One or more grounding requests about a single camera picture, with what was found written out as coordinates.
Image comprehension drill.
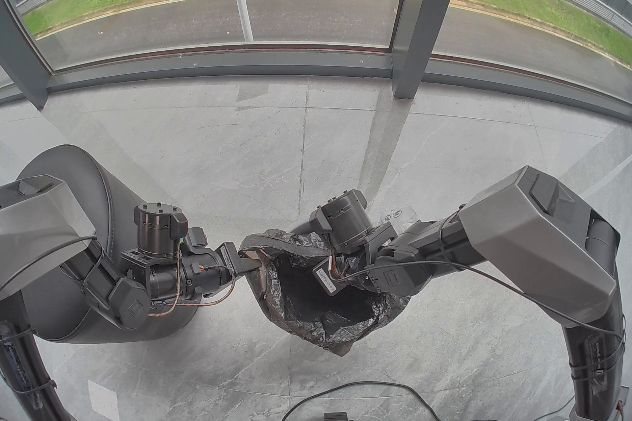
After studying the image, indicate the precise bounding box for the clear printed wrapper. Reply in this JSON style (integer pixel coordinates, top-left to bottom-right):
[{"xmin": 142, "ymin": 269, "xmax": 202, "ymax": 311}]
[{"xmin": 379, "ymin": 206, "xmax": 419, "ymax": 232}]

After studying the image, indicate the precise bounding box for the grey trash bin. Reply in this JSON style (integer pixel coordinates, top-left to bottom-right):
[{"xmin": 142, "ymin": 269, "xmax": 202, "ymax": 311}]
[{"xmin": 288, "ymin": 218, "xmax": 324, "ymax": 239}]

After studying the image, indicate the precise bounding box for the black cable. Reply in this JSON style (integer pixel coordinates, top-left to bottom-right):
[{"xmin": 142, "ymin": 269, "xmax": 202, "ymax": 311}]
[
  {"xmin": 289, "ymin": 381, "xmax": 436, "ymax": 421},
  {"xmin": 0, "ymin": 234, "xmax": 105, "ymax": 291},
  {"xmin": 430, "ymin": 204, "xmax": 625, "ymax": 338}
]

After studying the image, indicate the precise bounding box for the dark grey round chair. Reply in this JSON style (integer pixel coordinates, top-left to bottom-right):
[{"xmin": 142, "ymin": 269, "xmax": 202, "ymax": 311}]
[{"xmin": 14, "ymin": 144, "xmax": 199, "ymax": 344}]

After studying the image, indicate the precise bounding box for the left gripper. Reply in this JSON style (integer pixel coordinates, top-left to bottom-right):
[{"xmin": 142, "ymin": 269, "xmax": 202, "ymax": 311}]
[{"xmin": 147, "ymin": 241, "xmax": 263, "ymax": 307}]

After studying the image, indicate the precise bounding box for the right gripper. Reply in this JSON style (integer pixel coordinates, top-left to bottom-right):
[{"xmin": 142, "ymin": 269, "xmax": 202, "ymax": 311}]
[{"xmin": 313, "ymin": 256, "xmax": 373, "ymax": 298}]

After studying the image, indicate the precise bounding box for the black plastic bag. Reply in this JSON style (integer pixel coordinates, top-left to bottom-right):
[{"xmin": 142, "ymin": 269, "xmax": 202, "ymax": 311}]
[{"xmin": 238, "ymin": 229, "xmax": 410, "ymax": 357}]

